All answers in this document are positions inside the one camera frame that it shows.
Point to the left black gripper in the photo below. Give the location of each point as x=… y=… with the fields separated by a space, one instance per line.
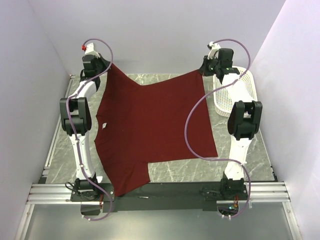
x=106 y=63

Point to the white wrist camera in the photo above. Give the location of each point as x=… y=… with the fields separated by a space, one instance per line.
x=213 y=49
x=89 y=49

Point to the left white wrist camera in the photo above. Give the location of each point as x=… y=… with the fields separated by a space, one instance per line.
x=89 y=49

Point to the dark red t-shirt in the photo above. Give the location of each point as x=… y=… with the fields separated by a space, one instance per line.
x=143 y=124

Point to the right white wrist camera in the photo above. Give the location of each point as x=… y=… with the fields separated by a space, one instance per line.
x=213 y=49

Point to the aluminium frame rail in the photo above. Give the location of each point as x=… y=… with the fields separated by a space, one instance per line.
x=60 y=167

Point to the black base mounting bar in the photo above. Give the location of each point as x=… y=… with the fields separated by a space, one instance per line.
x=164 y=196

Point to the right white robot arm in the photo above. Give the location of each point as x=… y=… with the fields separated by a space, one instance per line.
x=243 y=122

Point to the white perforated plastic basket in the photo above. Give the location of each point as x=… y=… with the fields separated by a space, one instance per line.
x=243 y=90

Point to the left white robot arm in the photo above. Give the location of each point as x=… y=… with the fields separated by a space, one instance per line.
x=76 y=121

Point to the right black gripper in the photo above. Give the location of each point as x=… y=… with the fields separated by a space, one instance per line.
x=204 y=66

